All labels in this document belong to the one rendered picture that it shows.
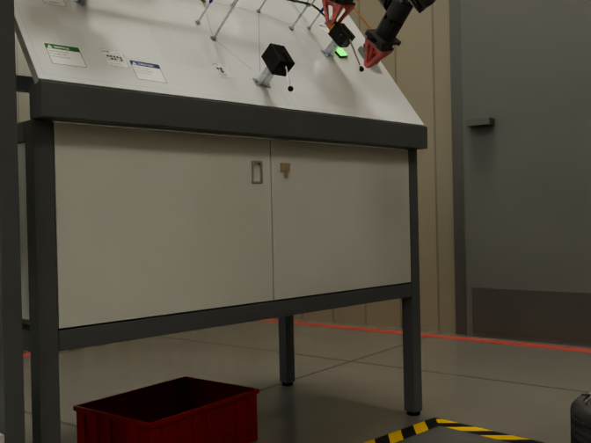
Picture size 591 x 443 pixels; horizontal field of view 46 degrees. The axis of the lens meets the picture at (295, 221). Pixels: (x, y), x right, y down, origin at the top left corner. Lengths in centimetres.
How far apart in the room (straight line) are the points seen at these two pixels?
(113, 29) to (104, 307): 59
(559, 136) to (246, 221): 202
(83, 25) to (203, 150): 36
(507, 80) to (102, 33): 231
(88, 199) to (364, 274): 85
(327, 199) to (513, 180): 173
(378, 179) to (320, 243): 30
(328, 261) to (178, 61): 64
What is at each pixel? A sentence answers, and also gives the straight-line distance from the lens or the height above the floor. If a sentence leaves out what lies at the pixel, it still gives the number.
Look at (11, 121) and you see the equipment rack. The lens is 134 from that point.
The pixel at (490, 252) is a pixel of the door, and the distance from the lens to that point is 350.
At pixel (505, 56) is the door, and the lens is 353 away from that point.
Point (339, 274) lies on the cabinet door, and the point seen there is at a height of 45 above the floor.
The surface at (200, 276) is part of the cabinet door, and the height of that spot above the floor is 48.
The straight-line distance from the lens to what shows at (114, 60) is 153.
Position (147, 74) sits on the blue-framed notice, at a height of 91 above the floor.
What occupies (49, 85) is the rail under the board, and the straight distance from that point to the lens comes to 139.
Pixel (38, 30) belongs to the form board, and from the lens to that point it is 150.
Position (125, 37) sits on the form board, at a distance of 161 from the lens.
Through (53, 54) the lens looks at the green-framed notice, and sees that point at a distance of 146.
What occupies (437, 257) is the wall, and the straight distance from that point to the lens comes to 367.
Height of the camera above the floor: 61
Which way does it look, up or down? level
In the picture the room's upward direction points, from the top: 1 degrees counter-clockwise
